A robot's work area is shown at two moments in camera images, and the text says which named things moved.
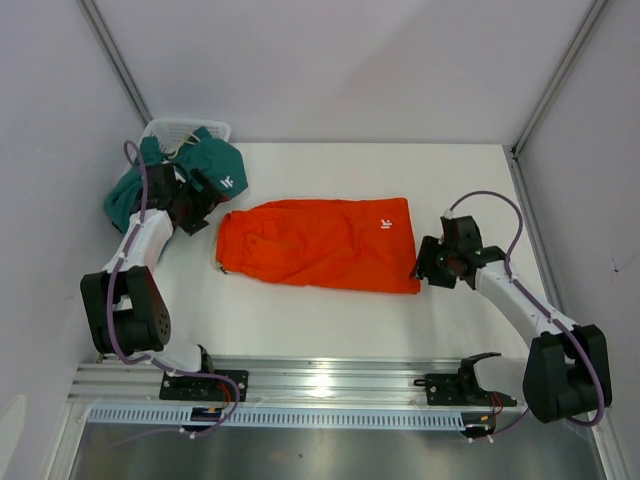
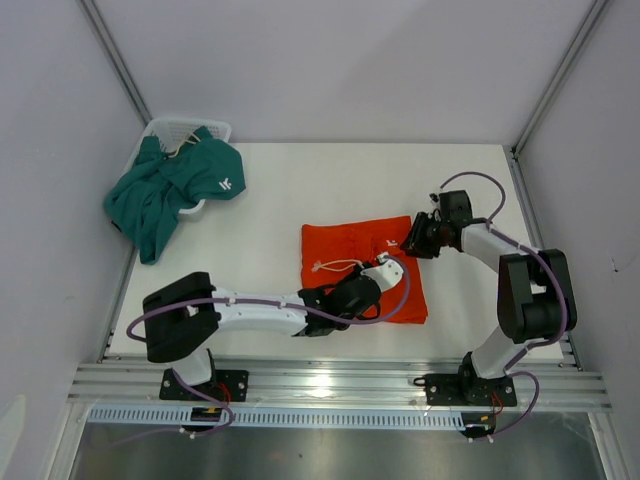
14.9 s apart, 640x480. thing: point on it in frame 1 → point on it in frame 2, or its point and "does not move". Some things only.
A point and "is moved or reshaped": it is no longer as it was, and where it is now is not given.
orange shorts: (354, 245) is moved or reshaped
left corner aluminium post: (115, 57) does not move
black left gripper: (207, 199) → (353, 275)
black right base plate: (462, 389) does not move
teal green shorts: (218, 156) does not move
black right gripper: (425, 267) → (414, 244)
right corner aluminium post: (592, 15) does not move
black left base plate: (205, 387) does not move
